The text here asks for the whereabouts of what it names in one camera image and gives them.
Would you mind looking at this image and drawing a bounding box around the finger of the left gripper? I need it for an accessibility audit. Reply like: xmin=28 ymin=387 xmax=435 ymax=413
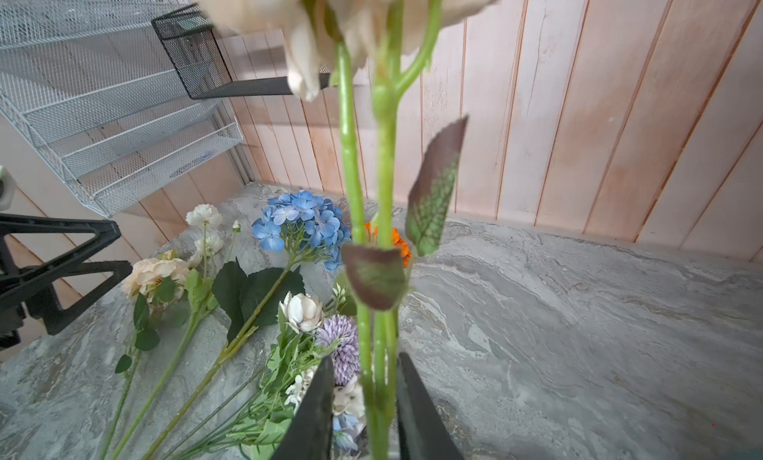
xmin=1 ymin=214 xmax=132 ymax=335

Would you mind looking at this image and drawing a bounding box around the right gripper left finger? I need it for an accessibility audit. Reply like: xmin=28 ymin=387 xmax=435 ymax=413
xmin=271 ymin=356 xmax=335 ymax=460

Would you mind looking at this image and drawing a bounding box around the orange flower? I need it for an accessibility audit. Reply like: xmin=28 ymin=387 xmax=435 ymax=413
xmin=365 ymin=222 xmax=412 ymax=267

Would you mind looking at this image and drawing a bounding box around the black mesh basket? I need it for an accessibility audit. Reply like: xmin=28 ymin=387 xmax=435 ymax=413
xmin=150 ymin=2 xmax=332 ymax=101

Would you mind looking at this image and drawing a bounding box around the cream peach carnation bunch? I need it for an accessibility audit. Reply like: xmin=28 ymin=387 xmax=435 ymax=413
xmin=99 ymin=251 xmax=219 ymax=459

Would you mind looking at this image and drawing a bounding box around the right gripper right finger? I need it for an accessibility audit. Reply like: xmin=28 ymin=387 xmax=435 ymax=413
xmin=395 ymin=352 xmax=464 ymax=460

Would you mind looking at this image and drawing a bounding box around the white wire mesh shelf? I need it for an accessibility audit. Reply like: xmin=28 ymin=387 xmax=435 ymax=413
xmin=1 ymin=0 xmax=244 ymax=217

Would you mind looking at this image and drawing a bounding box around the cream peach rose stem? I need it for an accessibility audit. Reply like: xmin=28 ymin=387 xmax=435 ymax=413
xmin=196 ymin=0 xmax=498 ymax=459

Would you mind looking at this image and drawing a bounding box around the blue hydrangea flower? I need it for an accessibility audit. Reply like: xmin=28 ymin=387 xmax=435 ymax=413
xmin=139 ymin=190 xmax=353 ymax=460

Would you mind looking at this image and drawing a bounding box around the white poppy flower stem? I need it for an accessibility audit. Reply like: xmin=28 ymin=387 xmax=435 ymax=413
xmin=186 ymin=204 xmax=225 ymax=267

